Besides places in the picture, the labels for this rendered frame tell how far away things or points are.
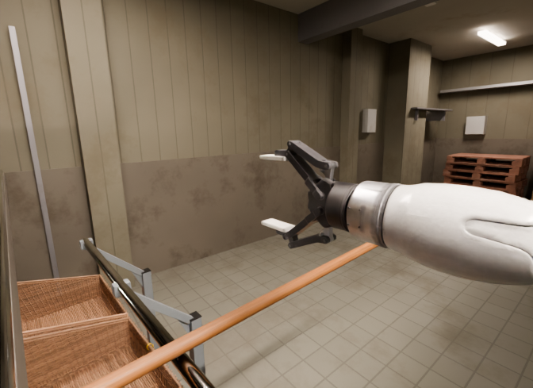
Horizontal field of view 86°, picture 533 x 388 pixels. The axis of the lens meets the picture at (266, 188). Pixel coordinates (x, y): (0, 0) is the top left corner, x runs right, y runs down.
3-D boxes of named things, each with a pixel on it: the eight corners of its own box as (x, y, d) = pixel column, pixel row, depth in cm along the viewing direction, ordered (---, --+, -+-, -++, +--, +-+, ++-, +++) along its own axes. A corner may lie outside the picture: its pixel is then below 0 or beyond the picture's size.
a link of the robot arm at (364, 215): (378, 258, 37) (339, 245, 42) (408, 240, 43) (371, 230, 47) (382, 189, 35) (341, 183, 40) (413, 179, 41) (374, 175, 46)
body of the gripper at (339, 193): (346, 185, 40) (297, 178, 47) (344, 242, 42) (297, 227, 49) (373, 178, 45) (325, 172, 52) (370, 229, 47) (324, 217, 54)
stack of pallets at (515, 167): (525, 199, 626) (532, 155, 607) (514, 207, 569) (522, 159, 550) (454, 190, 730) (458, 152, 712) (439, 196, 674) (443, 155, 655)
